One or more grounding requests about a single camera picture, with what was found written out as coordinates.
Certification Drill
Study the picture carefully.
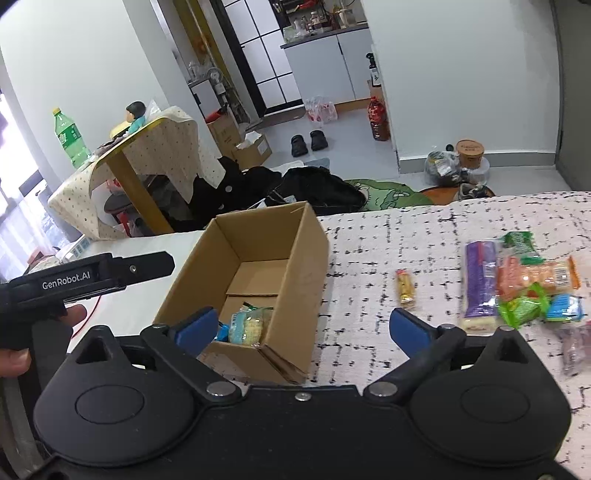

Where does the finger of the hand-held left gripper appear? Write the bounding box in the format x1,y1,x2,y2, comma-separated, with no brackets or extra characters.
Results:
112,251,176,289

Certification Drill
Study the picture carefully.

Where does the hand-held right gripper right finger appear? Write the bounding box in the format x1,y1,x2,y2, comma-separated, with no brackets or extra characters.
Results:
364,308,544,400

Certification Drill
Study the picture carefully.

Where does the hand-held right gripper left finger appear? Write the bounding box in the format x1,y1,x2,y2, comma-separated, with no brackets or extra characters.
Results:
69,307,242,403

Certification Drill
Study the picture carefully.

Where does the yellow and red snack bar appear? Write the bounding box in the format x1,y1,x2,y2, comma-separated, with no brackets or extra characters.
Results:
396,268,417,308

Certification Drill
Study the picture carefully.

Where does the yellow and blue snack packet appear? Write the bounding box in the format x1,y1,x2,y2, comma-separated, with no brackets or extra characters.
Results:
229,302,274,347

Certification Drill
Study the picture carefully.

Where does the long purple snack packet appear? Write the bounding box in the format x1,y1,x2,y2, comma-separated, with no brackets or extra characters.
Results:
459,240,503,334

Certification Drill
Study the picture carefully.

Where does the brown cardboard box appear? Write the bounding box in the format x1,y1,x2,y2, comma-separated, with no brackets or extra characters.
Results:
152,200,330,386

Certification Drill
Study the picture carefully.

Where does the blue and green snack packet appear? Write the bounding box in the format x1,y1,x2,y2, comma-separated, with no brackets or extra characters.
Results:
545,293,585,324

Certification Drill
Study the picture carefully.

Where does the person's left hand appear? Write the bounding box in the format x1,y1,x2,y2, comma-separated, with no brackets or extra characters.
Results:
0,305,88,377

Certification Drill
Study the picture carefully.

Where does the beige cloth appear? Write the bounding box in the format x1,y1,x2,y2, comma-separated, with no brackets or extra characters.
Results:
27,255,62,278

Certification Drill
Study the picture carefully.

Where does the white power strip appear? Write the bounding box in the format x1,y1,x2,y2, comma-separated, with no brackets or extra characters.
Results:
59,235,92,260

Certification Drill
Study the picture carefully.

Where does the red stool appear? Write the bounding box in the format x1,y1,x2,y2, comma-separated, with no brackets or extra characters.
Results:
103,193,140,232

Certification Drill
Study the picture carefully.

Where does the light green snack packet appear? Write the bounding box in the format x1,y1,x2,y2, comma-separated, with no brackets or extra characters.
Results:
498,283,551,329

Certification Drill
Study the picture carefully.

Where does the black clothes pile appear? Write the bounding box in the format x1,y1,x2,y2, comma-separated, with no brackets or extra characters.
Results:
191,156,283,232

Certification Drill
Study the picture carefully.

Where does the wooden table with dotted cloth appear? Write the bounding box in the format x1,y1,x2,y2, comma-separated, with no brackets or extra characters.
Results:
48,106,228,241

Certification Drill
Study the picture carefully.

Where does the green cartoon rug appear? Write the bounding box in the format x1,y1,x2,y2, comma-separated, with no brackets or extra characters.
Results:
344,178,435,213

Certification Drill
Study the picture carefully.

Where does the orange floor mat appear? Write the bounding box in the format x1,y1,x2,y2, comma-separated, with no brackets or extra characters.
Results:
419,185,498,206

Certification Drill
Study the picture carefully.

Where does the orange snack packet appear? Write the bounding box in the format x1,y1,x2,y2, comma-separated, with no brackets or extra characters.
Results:
496,255,581,301

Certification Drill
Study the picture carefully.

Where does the dark green snack packet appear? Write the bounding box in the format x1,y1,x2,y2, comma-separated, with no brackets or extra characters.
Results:
501,231,542,265

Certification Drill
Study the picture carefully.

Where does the green plastic soda bottle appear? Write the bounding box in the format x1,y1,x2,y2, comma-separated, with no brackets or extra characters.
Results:
52,107,91,169

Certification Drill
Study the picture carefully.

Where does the black-haired doll figure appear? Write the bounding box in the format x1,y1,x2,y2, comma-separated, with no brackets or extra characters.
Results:
110,102,148,137

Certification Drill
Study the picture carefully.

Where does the tall cardboard box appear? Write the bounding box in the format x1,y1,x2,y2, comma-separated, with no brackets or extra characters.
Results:
206,112,242,161

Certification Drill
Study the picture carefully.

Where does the clear plastic rubbish bag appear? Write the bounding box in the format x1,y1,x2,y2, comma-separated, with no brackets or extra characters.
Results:
424,148,463,186

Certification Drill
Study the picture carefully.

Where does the black backpack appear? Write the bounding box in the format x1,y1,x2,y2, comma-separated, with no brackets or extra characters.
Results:
264,166,369,217

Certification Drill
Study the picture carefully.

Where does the clear dark purple snack packet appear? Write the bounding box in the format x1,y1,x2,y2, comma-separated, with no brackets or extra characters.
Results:
558,322,591,378

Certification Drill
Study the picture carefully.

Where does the brown instant noodle cup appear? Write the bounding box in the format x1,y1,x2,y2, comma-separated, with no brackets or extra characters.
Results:
455,140,485,172

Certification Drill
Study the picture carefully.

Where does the red liquid bottle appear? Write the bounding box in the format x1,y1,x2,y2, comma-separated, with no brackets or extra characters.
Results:
366,95,391,142

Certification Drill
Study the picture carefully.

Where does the pink and clear plastic bag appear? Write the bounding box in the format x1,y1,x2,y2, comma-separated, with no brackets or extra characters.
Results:
304,95,338,126

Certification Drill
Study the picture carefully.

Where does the black-framed sliding door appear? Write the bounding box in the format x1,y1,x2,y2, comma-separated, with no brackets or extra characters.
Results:
222,0,306,117

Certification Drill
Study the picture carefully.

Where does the dark spray bottle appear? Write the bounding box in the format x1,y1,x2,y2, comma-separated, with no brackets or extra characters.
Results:
366,52,382,89

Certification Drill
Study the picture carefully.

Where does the white kitchen cabinet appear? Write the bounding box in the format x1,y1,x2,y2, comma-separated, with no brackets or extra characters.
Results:
281,27,376,108

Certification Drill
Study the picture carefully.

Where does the red cable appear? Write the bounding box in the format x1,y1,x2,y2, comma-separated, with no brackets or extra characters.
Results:
73,294,105,334

